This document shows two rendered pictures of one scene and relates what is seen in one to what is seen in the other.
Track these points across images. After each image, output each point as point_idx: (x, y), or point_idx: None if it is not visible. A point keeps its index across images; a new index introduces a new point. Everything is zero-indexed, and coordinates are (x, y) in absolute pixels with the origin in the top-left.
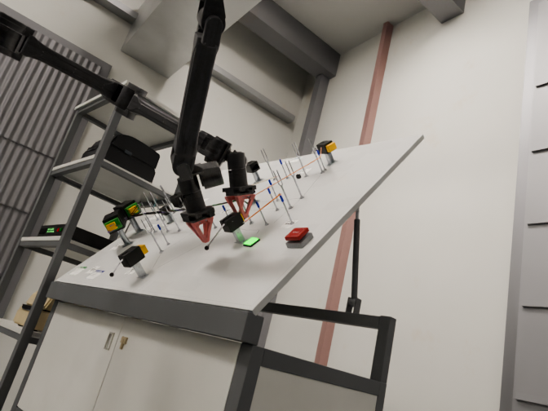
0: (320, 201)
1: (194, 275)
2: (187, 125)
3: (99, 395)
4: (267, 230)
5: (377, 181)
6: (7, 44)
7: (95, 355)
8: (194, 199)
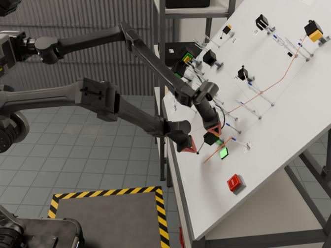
0: (277, 126)
1: (195, 165)
2: (141, 126)
3: (178, 188)
4: (236, 142)
5: (323, 129)
6: (50, 59)
7: None
8: (175, 140)
